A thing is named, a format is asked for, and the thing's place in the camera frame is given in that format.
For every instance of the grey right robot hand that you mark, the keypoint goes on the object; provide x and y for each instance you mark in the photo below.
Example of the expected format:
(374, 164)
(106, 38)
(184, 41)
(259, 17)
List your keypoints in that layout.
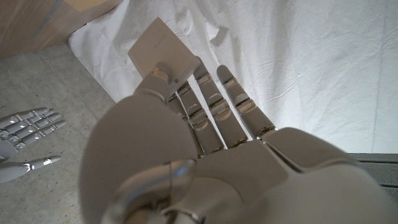
(21, 127)

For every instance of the brown cardboard packing box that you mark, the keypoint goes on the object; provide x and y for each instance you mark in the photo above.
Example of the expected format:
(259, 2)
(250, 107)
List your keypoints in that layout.
(87, 4)

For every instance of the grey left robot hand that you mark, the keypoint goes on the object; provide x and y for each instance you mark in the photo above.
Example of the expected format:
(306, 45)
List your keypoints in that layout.
(248, 180)

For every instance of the white cloth curtain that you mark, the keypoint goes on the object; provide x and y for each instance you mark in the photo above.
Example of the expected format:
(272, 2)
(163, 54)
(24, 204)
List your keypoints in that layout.
(311, 62)

